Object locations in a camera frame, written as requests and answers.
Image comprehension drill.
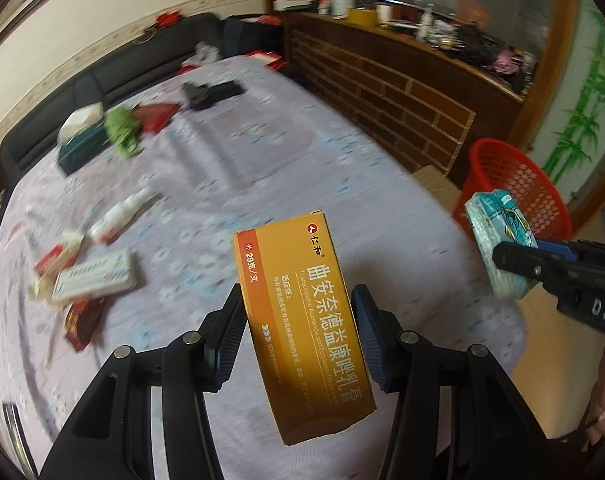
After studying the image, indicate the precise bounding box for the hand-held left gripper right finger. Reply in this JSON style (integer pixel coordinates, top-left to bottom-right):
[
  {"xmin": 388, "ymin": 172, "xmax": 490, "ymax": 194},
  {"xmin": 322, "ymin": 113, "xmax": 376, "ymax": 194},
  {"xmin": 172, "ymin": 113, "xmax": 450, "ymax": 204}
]
[{"xmin": 349, "ymin": 285, "xmax": 550, "ymax": 480}]

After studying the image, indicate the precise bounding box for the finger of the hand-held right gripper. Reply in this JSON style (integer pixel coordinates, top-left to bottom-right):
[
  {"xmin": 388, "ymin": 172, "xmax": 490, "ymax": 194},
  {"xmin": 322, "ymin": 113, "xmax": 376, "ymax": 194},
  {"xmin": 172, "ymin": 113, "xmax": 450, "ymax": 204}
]
[
  {"xmin": 492, "ymin": 240, "xmax": 578, "ymax": 291},
  {"xmin": 535, "ymin": 239, "xmax": 590, "ymax": 262}
]

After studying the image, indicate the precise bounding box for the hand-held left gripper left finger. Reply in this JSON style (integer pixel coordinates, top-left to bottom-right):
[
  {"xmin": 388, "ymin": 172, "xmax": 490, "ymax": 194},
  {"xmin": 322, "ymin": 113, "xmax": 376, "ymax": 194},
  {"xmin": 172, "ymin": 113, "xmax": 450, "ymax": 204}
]
[{"xmin": 41, "ymin": 284, "xmax": 248, "ymax": 480}]

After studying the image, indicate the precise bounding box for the teal tissue packet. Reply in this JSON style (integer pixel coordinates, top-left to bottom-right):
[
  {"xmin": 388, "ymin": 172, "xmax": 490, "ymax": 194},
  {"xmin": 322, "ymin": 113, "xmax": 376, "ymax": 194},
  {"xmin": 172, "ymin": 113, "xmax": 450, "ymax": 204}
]
[{"xmin": 463, "ymin": 189, "xmax": 539, "ymax": 301}]

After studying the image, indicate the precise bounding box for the orange medicine box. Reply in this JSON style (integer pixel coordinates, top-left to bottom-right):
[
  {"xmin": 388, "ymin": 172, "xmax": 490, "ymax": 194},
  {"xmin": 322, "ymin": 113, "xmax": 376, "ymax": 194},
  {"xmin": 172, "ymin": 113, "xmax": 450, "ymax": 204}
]
[{"xmin": 232, "ymin": 211, "xmax": 378, "ymax": 446}]

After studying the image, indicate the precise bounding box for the red plastic basket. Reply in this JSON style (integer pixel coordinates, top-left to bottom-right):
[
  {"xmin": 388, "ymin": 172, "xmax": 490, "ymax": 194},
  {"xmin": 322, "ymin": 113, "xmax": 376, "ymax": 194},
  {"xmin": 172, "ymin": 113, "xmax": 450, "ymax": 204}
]
[{"xmin": 452, "ymin": 137, "xmax": 574, "ymax": 256}]

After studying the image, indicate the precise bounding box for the dark red gold-print packet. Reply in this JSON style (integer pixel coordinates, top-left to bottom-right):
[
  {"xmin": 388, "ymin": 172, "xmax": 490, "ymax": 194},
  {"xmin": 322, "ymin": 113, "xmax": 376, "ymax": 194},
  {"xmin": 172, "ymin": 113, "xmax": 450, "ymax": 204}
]
[{"xmin": 64, "ymin": 299, "xmax": 109, "ymax": 352}]

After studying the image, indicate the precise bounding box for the white medicine carton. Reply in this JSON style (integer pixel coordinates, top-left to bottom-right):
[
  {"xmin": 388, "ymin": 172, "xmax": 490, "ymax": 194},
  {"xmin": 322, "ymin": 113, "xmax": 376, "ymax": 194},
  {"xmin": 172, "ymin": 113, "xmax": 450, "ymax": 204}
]
[{"xmin": 50, "ymin": 249, "xmax": 139, "ymax": 305}]

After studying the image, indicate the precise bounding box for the white bottle red label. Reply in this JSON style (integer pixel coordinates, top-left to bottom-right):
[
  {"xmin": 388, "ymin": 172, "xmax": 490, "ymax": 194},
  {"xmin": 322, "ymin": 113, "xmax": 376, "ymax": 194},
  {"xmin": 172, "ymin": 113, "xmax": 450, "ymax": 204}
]
[{"xmin": 90, "ymin": 205, "xmax": 133, "ymax": 247}]

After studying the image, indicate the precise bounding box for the white spray bottle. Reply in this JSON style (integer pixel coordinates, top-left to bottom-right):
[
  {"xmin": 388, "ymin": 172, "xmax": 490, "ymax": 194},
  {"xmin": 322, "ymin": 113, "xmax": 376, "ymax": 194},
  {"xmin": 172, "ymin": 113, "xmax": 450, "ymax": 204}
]
[{"xmin": 113, "ymin": 186, "xmax": 156, "ymax": 221}]

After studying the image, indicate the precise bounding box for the red white torn box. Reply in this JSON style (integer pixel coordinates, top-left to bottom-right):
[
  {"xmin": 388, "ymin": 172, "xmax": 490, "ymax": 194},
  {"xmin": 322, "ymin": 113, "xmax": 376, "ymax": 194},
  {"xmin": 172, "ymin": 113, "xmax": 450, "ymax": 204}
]
[{"xmin": 30, "ymin": 230, "xmax": 86, "ymax": 301}]

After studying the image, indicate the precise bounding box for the bamboo print glass panel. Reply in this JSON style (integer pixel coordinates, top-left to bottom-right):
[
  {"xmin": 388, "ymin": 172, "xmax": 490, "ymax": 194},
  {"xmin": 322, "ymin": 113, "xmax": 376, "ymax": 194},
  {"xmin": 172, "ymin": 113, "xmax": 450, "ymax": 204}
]
[{"xmin": 527, "ymin": 5, "xmax": 605, "ymax": 241}]

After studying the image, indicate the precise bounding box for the purple floral tablecloth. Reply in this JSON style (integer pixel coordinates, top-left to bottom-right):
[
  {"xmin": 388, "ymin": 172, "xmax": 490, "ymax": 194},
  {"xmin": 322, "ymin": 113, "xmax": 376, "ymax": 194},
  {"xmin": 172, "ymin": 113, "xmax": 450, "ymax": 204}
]
[{"xmin": 0, "ymin": 52, "xmax": 528, "ymax": 480}]

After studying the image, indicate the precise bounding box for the pink cloth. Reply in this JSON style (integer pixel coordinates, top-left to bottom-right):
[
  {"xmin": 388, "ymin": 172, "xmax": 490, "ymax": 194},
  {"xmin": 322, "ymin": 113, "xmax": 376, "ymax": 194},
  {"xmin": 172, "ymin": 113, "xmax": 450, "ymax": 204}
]
[{"xmin": 492, "ymin": 47, "xmax": 523, "ymax": 73}]

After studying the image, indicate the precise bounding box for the black cloth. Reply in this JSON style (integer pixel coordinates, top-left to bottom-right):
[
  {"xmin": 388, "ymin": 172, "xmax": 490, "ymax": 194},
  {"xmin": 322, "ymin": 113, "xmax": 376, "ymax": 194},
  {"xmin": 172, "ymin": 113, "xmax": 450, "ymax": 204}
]
[{"xmin": 455, "ymin": 25, "xmax": 503, "ymax": 66}]

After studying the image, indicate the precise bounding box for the black phone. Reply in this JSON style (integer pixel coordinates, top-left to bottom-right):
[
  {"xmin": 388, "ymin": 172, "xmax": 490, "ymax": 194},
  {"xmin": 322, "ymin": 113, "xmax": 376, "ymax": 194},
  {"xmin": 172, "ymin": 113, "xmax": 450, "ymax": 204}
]
[{"xmin": 1, "ymin": 400, "xmax": 30, "ymax": 463}]

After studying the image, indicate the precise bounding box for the green cloth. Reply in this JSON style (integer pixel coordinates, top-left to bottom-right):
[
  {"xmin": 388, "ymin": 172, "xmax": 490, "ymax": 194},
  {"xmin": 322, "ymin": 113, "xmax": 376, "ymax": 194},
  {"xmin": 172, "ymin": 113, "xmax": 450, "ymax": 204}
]
[{"xmin": 104, "ymin": 106, "xmax": 144, "ymax": 157}]

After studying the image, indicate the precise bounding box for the dark green tissue box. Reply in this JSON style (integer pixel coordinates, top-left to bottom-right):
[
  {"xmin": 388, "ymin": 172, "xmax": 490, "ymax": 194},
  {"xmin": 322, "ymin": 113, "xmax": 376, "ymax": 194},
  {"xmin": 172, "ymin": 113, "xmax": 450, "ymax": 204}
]
[{"xmin": 56, "ymin": 101, "xmax": 108, "ymax": 177}]

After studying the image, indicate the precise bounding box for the black device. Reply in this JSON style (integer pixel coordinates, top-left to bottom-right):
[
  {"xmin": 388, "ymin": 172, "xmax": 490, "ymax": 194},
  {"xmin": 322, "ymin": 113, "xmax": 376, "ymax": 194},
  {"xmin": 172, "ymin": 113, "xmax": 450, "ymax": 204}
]
[{"xmin": 181, "ymin": 79, "xmax": 246, "ymax": 112}]

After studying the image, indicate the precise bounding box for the white dropper bottle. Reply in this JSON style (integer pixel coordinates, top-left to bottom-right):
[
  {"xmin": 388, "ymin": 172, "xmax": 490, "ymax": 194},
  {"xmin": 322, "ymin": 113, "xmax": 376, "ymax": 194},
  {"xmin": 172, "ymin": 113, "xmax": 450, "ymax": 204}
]
[{"xmin": 416, "ymin": 4, "xmax": 435, "ymax": 41}]

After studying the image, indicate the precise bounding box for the black sofa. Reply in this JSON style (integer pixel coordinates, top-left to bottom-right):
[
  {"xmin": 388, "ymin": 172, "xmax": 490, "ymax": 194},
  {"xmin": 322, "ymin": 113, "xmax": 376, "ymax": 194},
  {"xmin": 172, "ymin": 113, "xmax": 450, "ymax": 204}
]
[{"xmin": 0, "ymin": 12, "xmax": 223, "ymax": 186}]

